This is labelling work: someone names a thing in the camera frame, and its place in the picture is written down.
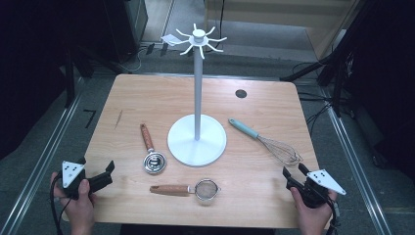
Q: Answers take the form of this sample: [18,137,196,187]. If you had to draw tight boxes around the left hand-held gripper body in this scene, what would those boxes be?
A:
[61,160,115,201]

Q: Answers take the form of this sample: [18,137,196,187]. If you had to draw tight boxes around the metal floor rail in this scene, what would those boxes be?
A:
[0,92,84,235]
[321,86,394,235]

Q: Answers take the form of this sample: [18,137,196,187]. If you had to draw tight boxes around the white hook rack stand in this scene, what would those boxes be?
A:
[166,23,228,168]

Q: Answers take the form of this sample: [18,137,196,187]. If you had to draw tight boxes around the wooden handled metal scoop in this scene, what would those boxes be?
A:
[140,122,167,175]

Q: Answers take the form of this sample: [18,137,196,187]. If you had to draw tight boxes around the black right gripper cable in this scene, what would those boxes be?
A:
[325,198,341,235]

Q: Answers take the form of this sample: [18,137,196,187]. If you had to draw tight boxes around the person's left hand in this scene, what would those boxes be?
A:
[50,171,96,235]

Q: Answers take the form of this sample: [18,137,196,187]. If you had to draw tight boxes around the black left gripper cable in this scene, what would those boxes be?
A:
[48,174,72,235]

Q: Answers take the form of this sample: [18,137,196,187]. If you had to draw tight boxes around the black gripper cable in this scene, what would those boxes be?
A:
[325,198,341,235]
[48,174,72,235]

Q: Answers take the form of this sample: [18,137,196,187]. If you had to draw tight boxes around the white paper tag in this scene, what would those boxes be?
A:
[161,33,182,47]

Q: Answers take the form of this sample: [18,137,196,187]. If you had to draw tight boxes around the person's right hand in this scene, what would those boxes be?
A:
[290,187,338,235]

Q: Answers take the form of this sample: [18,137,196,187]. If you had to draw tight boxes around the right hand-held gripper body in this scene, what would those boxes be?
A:
[286,168,346,209]

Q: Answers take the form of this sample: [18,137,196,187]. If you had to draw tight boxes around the black metal stand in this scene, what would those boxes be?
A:
[279,35,356,118]
[62,45,97,110]

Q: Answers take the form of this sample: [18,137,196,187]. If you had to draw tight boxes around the dark cabinet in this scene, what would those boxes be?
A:
[103,0,149,64]

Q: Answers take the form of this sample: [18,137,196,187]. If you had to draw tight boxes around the wooden handled mesh strainer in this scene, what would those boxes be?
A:
[149,177,222,206]

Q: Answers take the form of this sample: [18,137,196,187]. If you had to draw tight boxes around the teal handled wire whisk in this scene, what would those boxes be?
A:
[228,117,303,166]

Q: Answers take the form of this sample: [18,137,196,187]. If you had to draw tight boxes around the light wooden furniture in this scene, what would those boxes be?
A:
[204,0,365,61]

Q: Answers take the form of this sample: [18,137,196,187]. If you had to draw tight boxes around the black floor cables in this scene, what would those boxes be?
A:
[292,60,336,136]

